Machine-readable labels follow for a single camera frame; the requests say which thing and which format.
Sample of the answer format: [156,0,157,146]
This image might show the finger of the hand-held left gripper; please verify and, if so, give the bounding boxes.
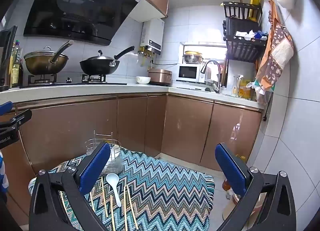
[0,101,13,115]
[0,109,32,133]

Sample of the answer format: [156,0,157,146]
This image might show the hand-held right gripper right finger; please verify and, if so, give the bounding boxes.
[214,142,297,231]

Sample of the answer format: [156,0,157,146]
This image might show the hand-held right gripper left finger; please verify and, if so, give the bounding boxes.
[28,142,112,231]

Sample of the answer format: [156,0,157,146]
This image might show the wire utensil holder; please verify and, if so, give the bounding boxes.
[84,130,123,175]

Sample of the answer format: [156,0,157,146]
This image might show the person's left hand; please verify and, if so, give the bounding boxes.
[0,151,9,194]

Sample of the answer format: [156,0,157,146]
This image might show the amber oil bottle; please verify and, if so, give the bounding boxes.
[222,155,247,193]

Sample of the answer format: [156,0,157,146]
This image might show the dark sauce bottle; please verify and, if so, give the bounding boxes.
[18,60,24,85]

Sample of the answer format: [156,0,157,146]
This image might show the lined trash bin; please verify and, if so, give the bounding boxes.
[232,191,268,221]

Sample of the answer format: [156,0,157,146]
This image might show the large cooking oil bottle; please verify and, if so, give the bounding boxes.
[10,41,21,88]

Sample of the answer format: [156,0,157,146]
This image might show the brown electric kettle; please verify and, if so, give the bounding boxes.
[0,26,18,92]

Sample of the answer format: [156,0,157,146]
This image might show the black gas stove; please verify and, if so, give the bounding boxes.
[19,74,128,89]

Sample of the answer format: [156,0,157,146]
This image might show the bronze wok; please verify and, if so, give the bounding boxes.
[24,40,75,75]

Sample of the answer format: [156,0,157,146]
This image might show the glass wok lid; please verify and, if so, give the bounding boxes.
[24,46,68,60]

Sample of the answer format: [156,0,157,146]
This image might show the brown lower cabinets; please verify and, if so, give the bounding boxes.
[0,92,263,221]

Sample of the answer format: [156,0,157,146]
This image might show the zigzag patterned cloth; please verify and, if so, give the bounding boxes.
[29,147,215,231]

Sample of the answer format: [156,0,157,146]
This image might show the white plastic bag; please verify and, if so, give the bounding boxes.
[246,80,273,104]

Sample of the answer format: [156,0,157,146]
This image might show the yellow detergent bottle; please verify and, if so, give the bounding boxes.
[239,79,253,100]

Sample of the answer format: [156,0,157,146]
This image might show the clear spray bottle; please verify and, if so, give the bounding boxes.
[231,75,243,97]

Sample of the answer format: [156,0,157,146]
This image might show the black wok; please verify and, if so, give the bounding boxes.
[80,46,135,75]

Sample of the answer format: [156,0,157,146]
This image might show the steel wok lid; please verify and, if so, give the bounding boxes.
[80,50,118,65]

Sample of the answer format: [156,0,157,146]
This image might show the cutting board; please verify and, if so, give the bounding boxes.
[221,56,229,88]

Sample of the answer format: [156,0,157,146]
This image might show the steel faucet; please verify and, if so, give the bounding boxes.
[200,60,222,94]

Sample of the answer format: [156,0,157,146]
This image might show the white microwave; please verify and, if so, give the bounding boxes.
[176,64,208,83]

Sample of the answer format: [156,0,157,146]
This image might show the brown rice cooker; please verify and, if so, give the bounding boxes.
[148,69,173,87]

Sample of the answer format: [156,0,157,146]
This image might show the steel bowl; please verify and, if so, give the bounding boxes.
[182,51,204,65]

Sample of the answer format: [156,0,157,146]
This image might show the brass water heater pipes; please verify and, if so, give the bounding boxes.
[136,47,160,68]

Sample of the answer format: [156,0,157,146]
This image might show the black range hood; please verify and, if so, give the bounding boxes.
[23,0,150,47]

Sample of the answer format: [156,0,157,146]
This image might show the floral patchwork apron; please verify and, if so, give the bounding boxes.
[255,0,294,90]

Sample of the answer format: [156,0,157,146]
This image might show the white rag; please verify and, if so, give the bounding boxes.
[235,30,257,42]

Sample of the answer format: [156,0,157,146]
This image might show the white water heater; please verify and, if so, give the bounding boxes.
[140,18,165,55]

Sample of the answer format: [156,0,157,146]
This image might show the black wall rack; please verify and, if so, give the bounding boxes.
[222,1,268,62]

